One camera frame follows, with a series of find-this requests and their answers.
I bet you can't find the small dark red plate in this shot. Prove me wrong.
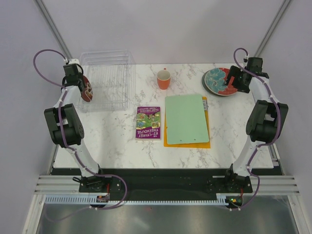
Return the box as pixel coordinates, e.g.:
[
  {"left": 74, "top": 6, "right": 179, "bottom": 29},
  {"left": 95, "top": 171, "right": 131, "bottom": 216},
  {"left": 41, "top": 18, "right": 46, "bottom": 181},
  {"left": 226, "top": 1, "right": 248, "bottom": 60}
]
[{"left": 81, "top": 76, "right": 93, "bottom": 102}]

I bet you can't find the red and teal floral plate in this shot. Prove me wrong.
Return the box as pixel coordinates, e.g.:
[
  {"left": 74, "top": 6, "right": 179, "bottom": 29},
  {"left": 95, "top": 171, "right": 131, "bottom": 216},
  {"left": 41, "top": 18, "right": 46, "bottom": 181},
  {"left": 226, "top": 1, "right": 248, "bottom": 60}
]
[{"left": 203, "top": 68, "right": 237, "bottom": 97}]

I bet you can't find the grey-green plate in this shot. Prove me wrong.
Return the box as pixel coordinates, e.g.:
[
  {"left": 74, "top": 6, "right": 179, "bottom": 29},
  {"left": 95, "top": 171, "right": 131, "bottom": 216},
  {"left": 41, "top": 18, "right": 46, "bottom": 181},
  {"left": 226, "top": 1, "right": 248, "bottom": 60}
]
[{"left": 201, "top": 78, "right": 219, "bottom": 96}]

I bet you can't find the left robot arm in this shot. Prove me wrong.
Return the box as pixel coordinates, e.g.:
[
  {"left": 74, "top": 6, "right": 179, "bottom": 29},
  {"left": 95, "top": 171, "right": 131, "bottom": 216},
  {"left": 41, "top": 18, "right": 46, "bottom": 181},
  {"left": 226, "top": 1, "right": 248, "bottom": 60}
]
[{"left": 44, "top": 59, "right": 107, "bottom": 193}]

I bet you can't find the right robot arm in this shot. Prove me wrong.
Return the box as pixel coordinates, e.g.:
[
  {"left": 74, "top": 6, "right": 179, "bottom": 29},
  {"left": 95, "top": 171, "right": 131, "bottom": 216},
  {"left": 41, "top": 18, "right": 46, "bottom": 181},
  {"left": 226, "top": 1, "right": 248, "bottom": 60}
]
[{"left": 223, "top": 57, "right": 289, "bottom": 192}]

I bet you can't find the mint green cutting board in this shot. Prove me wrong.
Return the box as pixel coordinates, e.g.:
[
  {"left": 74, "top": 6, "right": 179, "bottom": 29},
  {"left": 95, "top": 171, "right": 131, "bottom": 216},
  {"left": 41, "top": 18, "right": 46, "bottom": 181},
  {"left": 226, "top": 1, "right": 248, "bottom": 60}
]
[{"left": 165, "top": 94, "right": 210, "bottom": 145}]

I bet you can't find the orange folder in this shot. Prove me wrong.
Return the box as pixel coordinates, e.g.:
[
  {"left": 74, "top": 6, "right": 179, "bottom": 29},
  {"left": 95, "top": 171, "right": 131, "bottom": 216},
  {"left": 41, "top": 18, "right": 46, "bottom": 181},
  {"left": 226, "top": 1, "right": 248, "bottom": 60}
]
[{"left": 164, "top": 96, "right": 211, "bottom": 149}]

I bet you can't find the orange mug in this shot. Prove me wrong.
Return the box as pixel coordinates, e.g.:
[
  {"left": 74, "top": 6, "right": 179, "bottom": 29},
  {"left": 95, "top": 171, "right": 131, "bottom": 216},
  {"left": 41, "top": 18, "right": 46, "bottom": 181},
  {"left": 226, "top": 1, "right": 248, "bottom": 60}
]
[{"left": 156, "top": 68, "right": 171, "bottom": 90}]

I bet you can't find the purple treehouse book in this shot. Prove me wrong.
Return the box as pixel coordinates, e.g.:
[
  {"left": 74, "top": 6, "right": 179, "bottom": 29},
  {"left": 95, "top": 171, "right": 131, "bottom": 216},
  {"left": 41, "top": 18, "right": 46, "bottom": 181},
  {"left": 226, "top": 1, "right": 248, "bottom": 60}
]
[{"left": 136, "top": 106, "right": 161, "bottom": 140}]

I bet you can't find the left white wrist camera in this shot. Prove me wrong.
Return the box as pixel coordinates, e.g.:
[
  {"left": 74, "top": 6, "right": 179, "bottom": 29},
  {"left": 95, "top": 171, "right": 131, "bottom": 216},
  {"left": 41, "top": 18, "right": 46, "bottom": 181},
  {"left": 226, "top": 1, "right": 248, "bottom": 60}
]
[{"left": 65, "top": 58, "right": 80, "bottom": 65}]

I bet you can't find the clear wire dish rack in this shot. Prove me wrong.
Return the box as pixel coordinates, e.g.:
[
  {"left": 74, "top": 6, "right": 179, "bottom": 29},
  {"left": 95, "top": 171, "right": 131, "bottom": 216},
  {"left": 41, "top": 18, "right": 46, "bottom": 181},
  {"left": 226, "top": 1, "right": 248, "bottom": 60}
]
[{"left": 77, "top": 49, "right": 136, "bottom": 113}]

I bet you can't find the white cable duct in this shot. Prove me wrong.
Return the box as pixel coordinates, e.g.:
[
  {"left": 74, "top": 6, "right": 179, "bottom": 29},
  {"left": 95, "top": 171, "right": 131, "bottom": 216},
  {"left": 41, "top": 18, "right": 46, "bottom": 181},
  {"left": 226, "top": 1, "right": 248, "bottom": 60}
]
[{"left": 44, "top": 194, "right": 240, "bottom": 206}]

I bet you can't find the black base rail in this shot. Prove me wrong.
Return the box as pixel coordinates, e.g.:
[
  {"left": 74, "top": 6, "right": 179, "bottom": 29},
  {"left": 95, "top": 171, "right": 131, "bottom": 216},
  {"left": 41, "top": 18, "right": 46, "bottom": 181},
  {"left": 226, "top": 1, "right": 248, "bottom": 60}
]
[{"left": 78, "top": 167, "right": 254, "bottom": 202}]

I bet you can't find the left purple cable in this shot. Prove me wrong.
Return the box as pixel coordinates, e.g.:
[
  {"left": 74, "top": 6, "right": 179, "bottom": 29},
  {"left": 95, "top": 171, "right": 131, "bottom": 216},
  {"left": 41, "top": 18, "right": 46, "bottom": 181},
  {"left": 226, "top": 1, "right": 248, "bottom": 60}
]
[{"left": 33, "top": 49, "right": 129, "bottom": 210}]

